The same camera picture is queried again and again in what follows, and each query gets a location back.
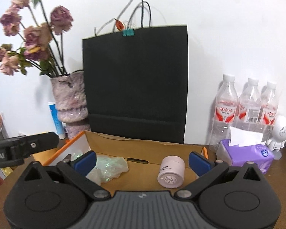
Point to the purple tissue pack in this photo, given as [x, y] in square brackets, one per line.
[250, 151]

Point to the red dried flower bud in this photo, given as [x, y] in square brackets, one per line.
[119, 24]

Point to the cardboard box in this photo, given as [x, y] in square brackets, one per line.
[138, 152]

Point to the dried pink rose bouquet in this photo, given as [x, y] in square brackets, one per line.
[34, 37]

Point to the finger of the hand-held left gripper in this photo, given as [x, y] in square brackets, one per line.
[41, 141]

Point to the teal binder clip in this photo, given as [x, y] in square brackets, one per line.
[128, 32]

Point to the pink cosmetic jar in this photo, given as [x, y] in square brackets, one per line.
[171, 171]

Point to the black paper bag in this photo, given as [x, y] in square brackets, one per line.
[135, 83]

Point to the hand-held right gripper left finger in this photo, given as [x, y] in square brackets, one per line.
[87, 163]

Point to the blue and white tube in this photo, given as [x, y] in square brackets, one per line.
[56, 119]

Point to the iridescent plastic wrap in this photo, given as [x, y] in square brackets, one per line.
[112, 168]

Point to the pink textured vase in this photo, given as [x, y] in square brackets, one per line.
[70, 100]

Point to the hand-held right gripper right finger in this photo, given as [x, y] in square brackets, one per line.
[198, 164]

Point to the clear water bottle red label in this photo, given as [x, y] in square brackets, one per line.
[225, 107]
[269, 107]
[250, 105]

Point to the white robot figurine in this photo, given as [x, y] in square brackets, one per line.
[280, 133]

